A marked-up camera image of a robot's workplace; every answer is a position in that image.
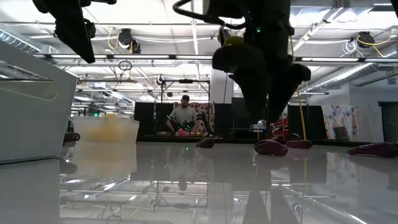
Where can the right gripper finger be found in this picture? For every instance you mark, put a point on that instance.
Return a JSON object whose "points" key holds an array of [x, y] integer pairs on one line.
{"points": [[252, 96], [281, 96]]}

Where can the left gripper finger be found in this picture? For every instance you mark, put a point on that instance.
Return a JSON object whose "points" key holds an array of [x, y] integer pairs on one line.
{"points": [[77, 43]]}

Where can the small purple eggplant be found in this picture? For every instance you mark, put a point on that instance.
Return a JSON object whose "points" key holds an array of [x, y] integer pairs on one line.
{"points": [[374, 150], [270, 147], [299, 143], [206, 142]]}

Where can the gray plastic bin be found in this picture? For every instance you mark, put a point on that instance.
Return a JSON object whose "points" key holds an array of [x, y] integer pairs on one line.
{"points": [[31, 124]]}

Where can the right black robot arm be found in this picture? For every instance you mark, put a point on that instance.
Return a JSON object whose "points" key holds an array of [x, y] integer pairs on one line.
{"points": [[267, 18]]}

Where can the background black robot arm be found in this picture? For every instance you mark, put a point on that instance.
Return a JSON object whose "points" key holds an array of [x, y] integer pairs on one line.
{"points": [[173, 124], [202, 123]]}

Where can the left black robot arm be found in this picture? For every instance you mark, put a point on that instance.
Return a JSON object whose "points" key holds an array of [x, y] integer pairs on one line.
{"points": [[102, 1]]}

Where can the red fabric item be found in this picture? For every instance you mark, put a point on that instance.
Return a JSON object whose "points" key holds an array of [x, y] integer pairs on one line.
{"points": [[281, 127]]}

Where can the black partition panel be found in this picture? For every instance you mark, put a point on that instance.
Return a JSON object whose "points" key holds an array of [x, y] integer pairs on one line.
{"points": [[222, 119], [312, 123], [144, 119]]}

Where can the long ceiling light fixture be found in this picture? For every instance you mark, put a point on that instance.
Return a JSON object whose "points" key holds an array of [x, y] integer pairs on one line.
{"points": [[329, 59], [140, 57]]}

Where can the floral white cloth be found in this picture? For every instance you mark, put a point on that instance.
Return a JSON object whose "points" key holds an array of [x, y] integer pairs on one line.
{"points": [[339, 119]]}

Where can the person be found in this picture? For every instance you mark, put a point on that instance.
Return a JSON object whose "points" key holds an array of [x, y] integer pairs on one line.
{"points": [[183, 116]]}

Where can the pink object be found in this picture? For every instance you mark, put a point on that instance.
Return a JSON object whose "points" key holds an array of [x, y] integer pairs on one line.
{"points": [[182, 133]]}

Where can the plain white cloth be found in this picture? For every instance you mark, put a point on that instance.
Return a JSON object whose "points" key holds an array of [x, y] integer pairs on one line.
{"points": [[370, 123]]}

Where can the clear plastic bin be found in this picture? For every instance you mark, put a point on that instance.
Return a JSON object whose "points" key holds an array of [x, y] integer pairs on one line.
{"points": [[130, 130]]}

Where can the dark door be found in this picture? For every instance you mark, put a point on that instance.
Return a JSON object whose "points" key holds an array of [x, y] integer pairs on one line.
{"points": [[388, 123]]}

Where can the black aluminium table frame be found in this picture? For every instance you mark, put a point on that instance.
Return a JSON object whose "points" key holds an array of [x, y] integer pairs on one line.
{"points": [[236, 140]]}

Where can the silver ceiling duct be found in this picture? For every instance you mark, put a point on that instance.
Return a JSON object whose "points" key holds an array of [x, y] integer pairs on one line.
{"points": [[15, 40], [348, 74]]}

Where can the black overhead frame rig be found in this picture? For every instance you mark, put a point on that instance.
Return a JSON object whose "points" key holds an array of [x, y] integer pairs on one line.
{"points": [[186, 81]]}

